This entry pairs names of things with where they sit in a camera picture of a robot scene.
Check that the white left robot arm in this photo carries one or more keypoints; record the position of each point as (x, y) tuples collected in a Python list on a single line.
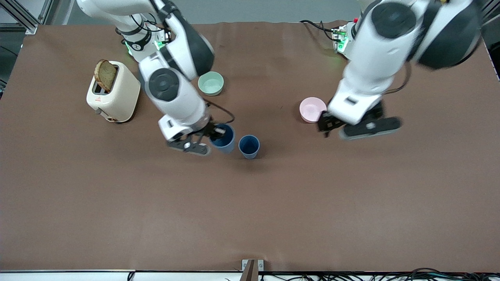
[(375, 50)]

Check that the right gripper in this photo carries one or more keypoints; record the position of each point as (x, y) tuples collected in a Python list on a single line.
[(212, 130)]

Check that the aluminium frame profile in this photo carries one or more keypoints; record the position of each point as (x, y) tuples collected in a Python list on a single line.
[(23, 19)]

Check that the blue plastic cup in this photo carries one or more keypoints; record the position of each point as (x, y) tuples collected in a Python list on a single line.
[(226, 145), (249, 147)]

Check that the metal table edge bracket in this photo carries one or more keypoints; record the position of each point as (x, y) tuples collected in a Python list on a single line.
[(252, 269)]

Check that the mint green bowl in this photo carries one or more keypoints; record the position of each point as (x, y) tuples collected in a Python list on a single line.
[(211, 84)]

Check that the cream white toaster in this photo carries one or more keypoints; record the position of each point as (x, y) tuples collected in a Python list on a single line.
[(121, 95)]

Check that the brown table cover sheet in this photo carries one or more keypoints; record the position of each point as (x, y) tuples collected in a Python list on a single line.
[(117, 214)]

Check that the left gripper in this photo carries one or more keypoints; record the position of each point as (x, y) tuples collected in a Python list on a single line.
[(375, 110)]

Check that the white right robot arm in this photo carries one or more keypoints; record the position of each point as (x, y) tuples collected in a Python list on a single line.
[(177, 97)]

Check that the brown bread slice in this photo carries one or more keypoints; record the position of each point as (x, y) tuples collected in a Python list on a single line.
[(105, 75)]

